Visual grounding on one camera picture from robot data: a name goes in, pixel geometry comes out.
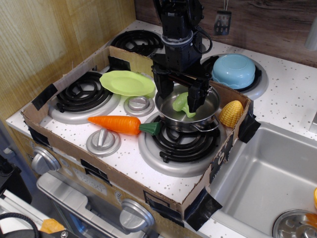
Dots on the orange object bottom left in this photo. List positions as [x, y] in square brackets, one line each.
[51, 226]

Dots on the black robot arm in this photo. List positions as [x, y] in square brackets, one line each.
[180, 21]

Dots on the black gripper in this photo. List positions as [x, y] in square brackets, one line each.
[182, 64]

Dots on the front right black burner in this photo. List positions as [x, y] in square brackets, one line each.
[180, 154]

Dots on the silver oven knob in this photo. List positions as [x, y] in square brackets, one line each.
[134, 217]
[43, 161]

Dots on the sink drain strainer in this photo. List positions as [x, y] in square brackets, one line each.
[293, 224]

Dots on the silver knob middle stovetop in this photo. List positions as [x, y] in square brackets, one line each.
[139, 106]

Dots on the cardboard fence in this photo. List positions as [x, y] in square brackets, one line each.
[175, 201]

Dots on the silver knob stovetop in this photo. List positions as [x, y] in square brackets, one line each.
[139, 106]
[103, 143]

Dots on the hanging metal spatula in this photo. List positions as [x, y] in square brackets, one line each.
[222, 21]

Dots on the orange toy carrot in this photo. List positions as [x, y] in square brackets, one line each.
[126, 125]

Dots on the silver oven knob left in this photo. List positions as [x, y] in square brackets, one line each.
[43, 161]

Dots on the light blue plastic bowl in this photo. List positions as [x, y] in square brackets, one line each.
[234, 70]

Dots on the silver knob front stovetop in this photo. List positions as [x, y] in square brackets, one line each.
[103, 143]

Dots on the orange toy in sink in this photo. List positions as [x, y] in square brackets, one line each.
[312, 218]

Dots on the light green plastic plate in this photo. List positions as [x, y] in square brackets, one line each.
[127, 83]

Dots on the yellow toy corn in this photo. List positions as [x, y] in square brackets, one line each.
[231, 113]

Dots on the green toy broccoli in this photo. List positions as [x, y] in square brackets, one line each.
[181, 105]

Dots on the stainless steel pot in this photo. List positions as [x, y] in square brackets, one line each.
[205, 119]

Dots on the silver oven door handle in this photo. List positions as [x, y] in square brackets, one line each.
[83, 212]

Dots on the black burner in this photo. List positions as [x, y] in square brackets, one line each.
[84, 98]
[180, 154]
[256, 89]
[142, 42]

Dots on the front left black burner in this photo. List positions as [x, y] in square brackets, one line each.
[84, 98]

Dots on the silver oven knob right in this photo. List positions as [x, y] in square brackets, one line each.
[134, 217]

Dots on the silver sink basin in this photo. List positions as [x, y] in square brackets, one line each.
[276, 171]

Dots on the back left black burner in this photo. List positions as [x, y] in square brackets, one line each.
[142, 42]

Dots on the back right black burner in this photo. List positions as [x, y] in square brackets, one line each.
[256, 89]

